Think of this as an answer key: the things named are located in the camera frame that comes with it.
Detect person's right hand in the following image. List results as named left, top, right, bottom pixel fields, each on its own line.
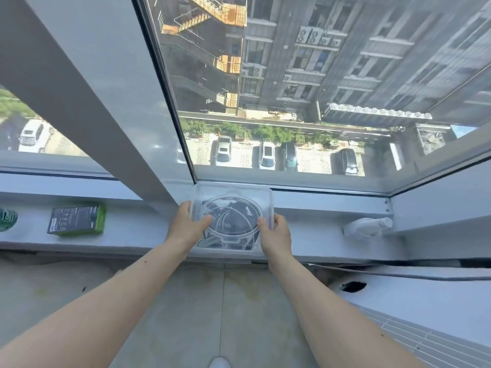
left=256, top=214, right=293, bottom=266

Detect person's left hand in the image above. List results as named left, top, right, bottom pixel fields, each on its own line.
left=166, top=201, right=214, bottom=252

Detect clear plastic storage box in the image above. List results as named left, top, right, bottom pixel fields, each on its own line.
left=189, top=182, right=275, bottom=252

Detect person's left forearm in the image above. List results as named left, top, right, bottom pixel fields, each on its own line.
left=0, top=240, right=193, bottom=368

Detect person's right forearm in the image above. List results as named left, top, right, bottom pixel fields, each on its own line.
left=268, top=256, right=424, bottom=368

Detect white car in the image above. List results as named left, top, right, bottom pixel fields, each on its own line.
left=259, top=141, right=277, bottom=171
left=214, top=135, right=233, bottom=167
left=18, top=119, right=54, bottom=154

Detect dark car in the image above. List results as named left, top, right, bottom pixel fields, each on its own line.
left=339, top=148, right=360, bottom=176
left=282, top=142, right=299, bottom=172

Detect white window sill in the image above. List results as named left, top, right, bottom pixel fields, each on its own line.
left=0, top=171, right=408, bottom=263

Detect green hedge row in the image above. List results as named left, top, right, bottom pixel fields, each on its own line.
left=180, top=119, right=340, bottom=147

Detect white spray bottle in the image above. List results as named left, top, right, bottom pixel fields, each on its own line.
left=342, top=217, right=394, bottom=239

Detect green and black carton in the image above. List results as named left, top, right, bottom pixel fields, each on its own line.
left=47, top=204, right=107, bottom=237

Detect row of rooftop vents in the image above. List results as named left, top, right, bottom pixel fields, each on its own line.
left=325, top=103, right=433, bottom=128

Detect grey window pillar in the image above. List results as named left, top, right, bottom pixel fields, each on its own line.
left=0, top=0, right=194, bottom=213

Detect white air conditioner unit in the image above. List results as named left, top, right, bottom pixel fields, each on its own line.
left=330, top=264, right=491, bottom=368

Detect orange fire escape staircase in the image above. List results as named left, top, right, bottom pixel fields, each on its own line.
left=159, top=0, right=248, bottom=109

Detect green bottle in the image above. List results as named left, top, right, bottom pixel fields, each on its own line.
left=0, top=208, right=18, bottom=232

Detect grey apartment building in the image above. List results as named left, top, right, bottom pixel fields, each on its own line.
left=237, top=0, right=491, bottom=129

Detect black cable bundle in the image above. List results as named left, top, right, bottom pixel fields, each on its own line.
left=201, top=199, right=261, bottom=250

